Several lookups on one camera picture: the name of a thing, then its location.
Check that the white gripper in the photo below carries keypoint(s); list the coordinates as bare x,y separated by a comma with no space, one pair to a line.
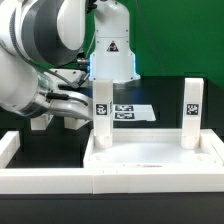
70,104

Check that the white desk tabletop panel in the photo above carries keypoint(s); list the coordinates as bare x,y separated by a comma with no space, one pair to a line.
154,148

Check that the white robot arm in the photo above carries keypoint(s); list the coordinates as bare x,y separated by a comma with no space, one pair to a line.
33,32

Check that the fiducial marker sheet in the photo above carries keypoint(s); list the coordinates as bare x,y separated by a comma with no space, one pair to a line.
136,112

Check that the white U-shaped obstacle fence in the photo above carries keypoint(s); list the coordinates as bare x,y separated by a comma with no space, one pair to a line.
102,180

